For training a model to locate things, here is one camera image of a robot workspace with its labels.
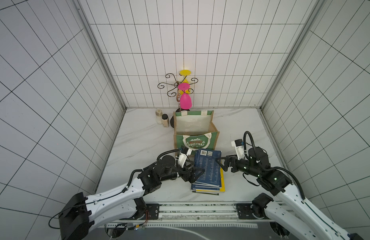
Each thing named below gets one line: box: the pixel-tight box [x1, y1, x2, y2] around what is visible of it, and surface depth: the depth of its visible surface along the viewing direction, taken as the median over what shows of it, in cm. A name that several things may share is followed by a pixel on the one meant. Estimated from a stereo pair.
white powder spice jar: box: [155, 109, 163, 125], surface depth 106 cm
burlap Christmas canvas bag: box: [173, 110, 220, 158], surface depth 89 cm
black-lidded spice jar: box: [162, 113, 170, 128], surface depth 106 cm
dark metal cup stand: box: [157, 73, 199, 128], surface depth 92 cm
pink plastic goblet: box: [178, 82, 192, 110], surface depth 98 cm
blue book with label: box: [191, 183, 222, 191], surface depth 71 cm
